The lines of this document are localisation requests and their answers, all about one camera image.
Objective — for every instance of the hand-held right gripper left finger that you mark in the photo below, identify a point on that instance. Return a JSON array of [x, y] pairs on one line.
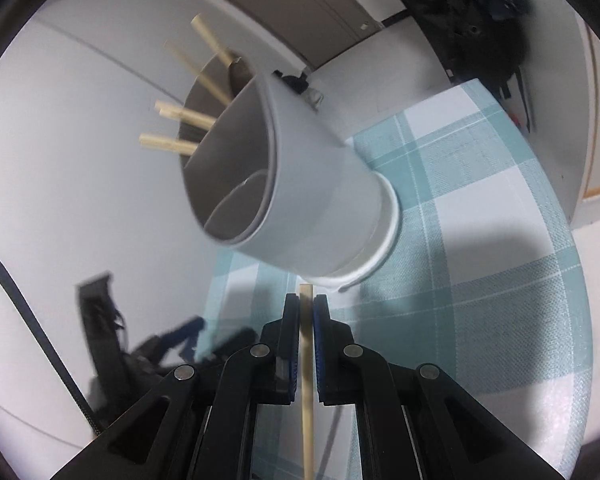
[[294, 345]]

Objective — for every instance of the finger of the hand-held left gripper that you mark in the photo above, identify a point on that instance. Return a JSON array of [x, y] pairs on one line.
[[180, 334], [230, 342]]

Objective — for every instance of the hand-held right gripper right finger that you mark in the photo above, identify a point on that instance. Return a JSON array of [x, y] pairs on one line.
[[321, 345]]

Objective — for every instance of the wooden chopstick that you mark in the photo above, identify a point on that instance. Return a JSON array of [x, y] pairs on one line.
[[210, 40], [306, 310], [167, 144], [200, 76], [185, 116]]

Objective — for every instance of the white utensil holder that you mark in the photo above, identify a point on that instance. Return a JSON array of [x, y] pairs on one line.
[[320, 185]]

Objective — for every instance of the teal chequered tablecloth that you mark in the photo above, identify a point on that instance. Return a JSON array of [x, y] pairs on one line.
[[480, 285]]

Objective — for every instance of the grey plastic bag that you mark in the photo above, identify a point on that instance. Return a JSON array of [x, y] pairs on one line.
[[313, 99]]

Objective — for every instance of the black clothes pile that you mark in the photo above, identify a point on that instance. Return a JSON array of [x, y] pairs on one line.
[[295, 82]]

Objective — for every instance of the black jacket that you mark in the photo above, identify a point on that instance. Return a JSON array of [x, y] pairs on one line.
[[460, 35]]

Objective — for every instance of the brown door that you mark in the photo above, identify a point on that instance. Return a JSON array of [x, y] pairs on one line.
[[290, 5]]

